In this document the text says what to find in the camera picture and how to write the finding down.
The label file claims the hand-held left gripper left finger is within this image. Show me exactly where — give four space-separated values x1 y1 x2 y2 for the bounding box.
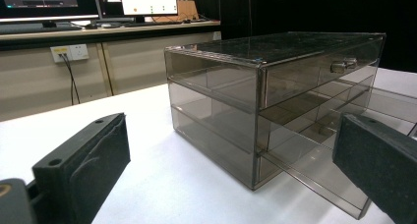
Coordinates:
31 112 132 224

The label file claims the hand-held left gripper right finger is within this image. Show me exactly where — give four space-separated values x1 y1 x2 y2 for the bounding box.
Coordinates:
331 112 417 224

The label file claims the smoky clear acrylic drawer cabinet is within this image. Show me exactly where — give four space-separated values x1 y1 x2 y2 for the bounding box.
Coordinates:
163 30 387 192

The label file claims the clear acrylic drawer with knob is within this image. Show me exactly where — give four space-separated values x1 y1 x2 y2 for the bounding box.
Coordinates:
260 36 386 110

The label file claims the wooden desk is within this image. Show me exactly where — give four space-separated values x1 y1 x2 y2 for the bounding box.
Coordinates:
0 19 222 52

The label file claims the black keyboard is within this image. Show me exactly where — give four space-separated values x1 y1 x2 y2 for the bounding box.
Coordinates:
0 22 84 35

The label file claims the black curtain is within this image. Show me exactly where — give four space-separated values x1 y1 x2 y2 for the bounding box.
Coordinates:
191 0 417 74

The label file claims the dark screen computer monitor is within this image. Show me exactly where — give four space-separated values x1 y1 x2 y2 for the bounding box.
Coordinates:
0 0 102 28

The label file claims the white screen computer monitor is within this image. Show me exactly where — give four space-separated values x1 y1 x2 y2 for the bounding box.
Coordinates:
95 0 180 25

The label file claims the cardboard box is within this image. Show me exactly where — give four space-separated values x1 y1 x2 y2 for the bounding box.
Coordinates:
176 0 200 23

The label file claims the black power cable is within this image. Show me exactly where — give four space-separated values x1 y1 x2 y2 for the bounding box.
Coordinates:
58 52 82 106

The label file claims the white wall socket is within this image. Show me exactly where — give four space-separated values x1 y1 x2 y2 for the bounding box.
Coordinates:
49 43 90 64

